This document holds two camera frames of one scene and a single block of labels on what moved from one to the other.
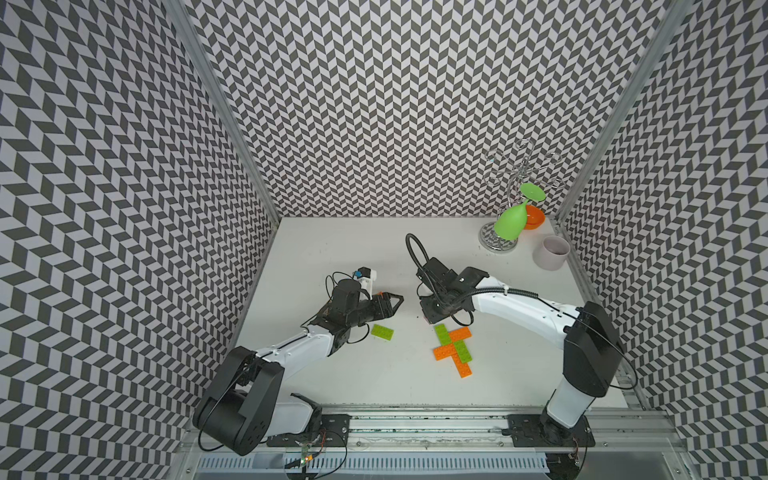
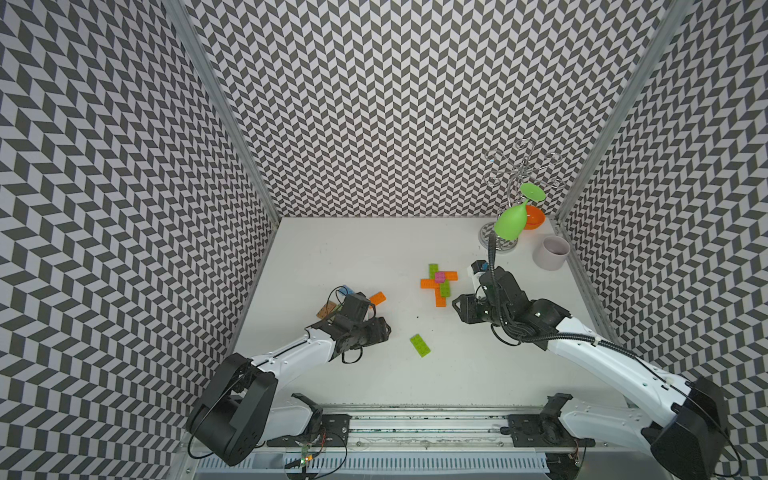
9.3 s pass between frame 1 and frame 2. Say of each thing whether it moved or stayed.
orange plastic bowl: stayed
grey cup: stayed
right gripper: moved
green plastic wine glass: stayed
